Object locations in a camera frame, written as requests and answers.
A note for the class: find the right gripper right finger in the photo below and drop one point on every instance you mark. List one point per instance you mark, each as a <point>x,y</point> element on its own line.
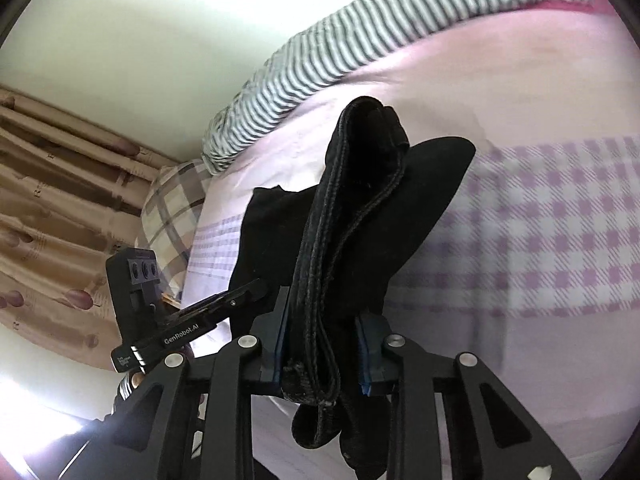
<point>456,405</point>

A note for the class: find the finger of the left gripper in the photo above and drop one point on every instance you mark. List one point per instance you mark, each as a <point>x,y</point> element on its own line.
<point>214,309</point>

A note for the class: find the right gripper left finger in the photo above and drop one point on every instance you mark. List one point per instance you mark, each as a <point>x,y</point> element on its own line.
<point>190,419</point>

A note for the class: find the black denim pants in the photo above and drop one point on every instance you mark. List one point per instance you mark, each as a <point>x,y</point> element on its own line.
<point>327,254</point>

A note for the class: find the dark gloved hand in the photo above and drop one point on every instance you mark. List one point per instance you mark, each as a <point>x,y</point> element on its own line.
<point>130,382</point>

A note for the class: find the plaid beige pillow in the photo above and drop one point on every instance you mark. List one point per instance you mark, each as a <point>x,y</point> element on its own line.
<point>169,219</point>

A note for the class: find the beige floral curtain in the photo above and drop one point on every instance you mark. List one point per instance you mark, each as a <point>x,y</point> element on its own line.
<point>71,195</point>

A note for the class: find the pink checked bed sheet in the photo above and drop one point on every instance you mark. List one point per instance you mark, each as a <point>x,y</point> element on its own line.
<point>534,266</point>

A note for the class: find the grey striped blanket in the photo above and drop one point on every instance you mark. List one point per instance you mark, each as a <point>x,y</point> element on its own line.
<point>355,36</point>

